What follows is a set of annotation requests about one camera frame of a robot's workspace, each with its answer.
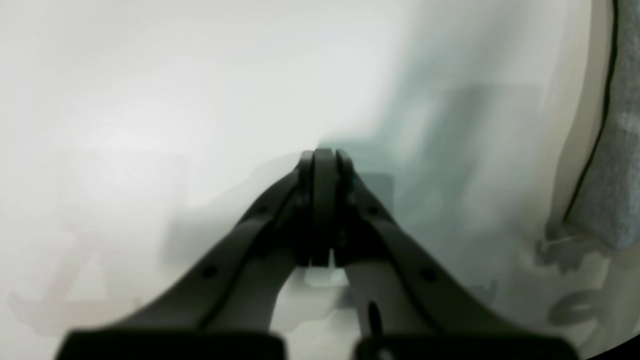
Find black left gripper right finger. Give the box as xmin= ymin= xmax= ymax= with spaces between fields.
xmin=324 ymin=149 xmax=578 ymax=360

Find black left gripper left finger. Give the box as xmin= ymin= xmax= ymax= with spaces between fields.
xmin=57 ymin=149 xmax=323 ymax=360

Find grey T-shirt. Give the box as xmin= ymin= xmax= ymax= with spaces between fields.
xmin=566 ymin=0 xmax=640 ymax=251

